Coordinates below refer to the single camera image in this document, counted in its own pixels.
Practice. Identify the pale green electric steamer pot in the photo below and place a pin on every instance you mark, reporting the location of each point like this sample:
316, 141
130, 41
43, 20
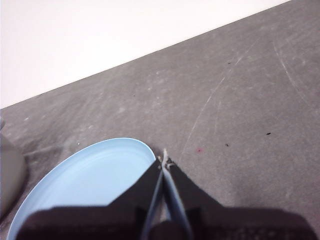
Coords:
10, 175

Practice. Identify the blue round plate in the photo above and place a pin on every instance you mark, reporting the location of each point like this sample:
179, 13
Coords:
87, 175

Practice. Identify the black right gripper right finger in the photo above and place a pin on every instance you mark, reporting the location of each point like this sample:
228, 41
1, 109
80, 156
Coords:
237, 225

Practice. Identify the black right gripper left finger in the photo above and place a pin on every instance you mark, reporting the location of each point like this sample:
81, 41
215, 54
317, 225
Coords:
87, 222

